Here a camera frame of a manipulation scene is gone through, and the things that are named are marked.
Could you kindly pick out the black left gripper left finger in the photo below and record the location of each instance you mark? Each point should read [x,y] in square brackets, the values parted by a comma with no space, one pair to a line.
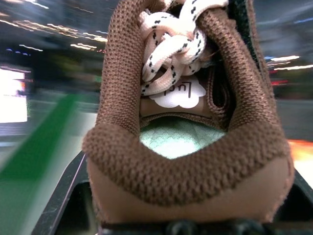
[68,195]

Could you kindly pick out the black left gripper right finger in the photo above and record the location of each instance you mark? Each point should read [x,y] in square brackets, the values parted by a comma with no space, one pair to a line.
[299,203]

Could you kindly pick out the brown knit sneaker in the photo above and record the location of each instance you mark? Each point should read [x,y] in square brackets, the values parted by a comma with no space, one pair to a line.
[171,176]

